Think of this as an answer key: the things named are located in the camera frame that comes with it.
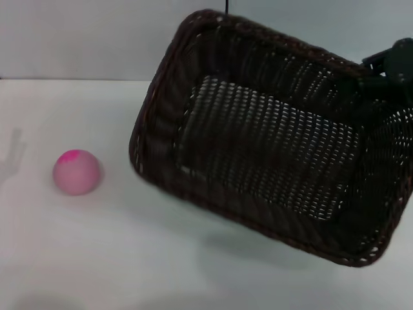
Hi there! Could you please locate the pink peach toy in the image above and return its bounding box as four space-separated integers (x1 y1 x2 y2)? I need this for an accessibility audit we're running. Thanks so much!
52 149 105 196

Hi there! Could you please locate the black woven plastic basket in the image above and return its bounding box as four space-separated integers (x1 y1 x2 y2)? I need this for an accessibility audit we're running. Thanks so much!
128 8 413 267

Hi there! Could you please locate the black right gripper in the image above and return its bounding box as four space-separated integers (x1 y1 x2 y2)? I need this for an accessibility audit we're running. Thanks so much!
354 37 413 99

